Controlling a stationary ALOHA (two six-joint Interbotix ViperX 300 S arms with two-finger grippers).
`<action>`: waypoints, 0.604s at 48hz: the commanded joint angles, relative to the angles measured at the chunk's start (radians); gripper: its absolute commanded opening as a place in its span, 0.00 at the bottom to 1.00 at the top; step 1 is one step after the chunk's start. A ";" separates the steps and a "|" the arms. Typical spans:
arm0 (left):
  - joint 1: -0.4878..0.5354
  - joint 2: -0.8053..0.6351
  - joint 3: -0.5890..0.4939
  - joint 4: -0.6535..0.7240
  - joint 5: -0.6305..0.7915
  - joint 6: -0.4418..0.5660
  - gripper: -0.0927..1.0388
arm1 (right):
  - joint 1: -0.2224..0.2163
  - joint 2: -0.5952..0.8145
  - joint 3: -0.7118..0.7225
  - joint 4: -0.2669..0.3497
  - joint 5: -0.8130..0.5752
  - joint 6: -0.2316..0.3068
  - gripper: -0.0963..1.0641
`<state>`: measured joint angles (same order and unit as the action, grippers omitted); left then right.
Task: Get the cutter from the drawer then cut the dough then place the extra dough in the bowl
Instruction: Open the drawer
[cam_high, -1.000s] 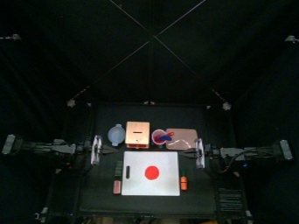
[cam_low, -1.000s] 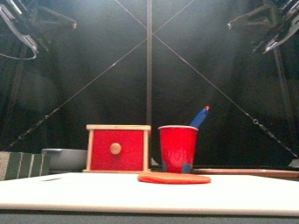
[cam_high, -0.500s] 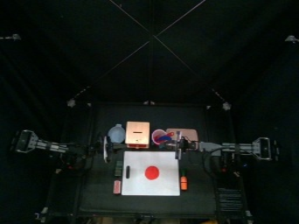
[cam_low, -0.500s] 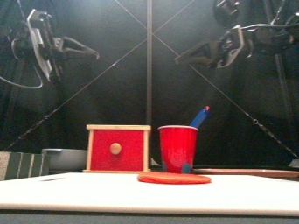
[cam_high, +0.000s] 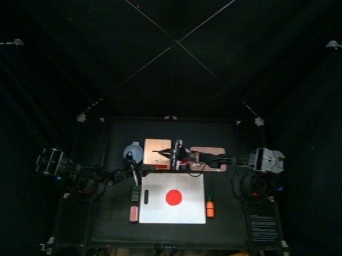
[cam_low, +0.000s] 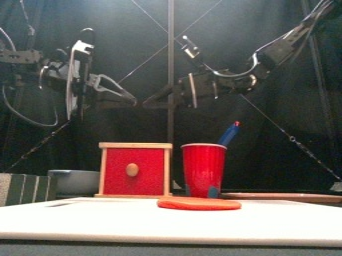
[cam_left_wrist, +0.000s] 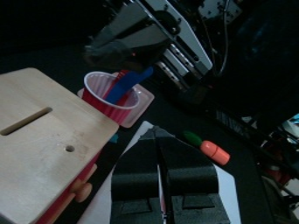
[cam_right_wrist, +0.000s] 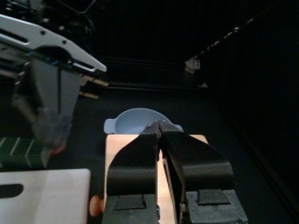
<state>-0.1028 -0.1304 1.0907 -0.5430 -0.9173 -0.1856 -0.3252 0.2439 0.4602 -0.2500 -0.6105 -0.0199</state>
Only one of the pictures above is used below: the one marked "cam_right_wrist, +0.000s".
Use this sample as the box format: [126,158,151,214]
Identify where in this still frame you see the silver frame corner clamp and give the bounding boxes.
[183,56,202,74]

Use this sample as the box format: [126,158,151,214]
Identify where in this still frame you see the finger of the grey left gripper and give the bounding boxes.
[27,56,82,156]
[11,68,42,125]

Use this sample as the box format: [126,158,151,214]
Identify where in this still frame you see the dark green striped toy block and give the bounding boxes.
[0,136,52,170]

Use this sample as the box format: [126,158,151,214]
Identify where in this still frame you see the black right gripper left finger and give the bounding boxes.
[102,122,163,224]

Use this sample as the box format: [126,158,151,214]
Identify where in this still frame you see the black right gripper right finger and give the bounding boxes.
[159,121,248,224]

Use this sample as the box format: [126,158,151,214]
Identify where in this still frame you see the white cutting board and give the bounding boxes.
[0,168,92,224]

